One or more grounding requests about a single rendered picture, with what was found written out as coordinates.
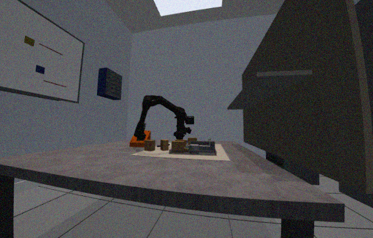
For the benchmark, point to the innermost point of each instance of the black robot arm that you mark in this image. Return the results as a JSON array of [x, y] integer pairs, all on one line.
[[178, 111]]

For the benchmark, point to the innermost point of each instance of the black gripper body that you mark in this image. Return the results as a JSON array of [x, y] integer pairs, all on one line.
[[179, 130]]

